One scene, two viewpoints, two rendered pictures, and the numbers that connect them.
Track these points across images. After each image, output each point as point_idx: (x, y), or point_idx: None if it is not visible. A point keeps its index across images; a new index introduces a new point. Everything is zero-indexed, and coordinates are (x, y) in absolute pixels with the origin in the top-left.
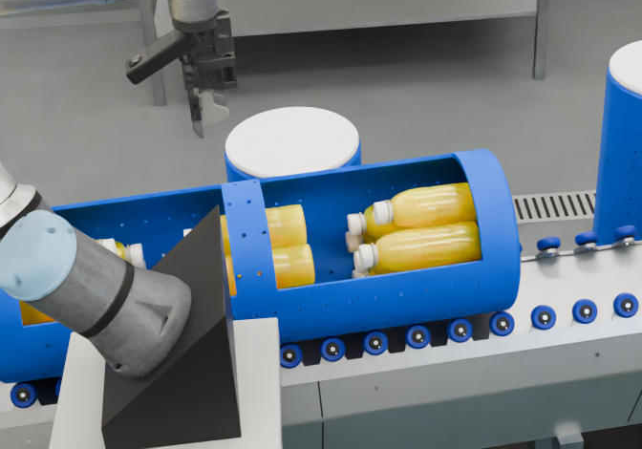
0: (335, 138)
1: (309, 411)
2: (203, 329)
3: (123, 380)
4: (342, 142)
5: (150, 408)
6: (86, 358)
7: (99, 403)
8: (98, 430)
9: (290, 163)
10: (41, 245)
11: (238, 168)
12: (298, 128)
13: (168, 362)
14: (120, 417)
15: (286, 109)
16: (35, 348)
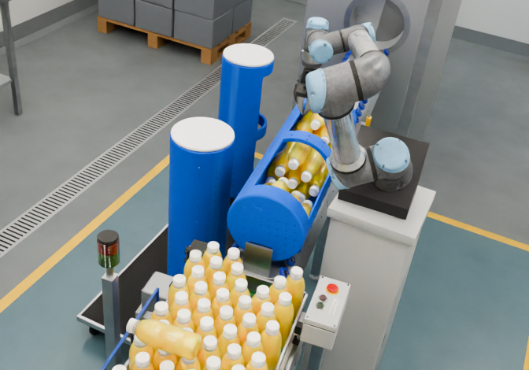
0: (214, 124)
1: (327, 211)
2: (423, 153)
3: (397, 192)
4: (219, 123)
5: (414, 192)
6: (348, 209)
7: (377, 213)
8: (392, 218)
9: (220, 139)
10: (405, 145)
11: (206, 151)
12: (195, 127)
13: (417, 171)
14: (411, 201)
15: (176, 124)
16: (309, 227)
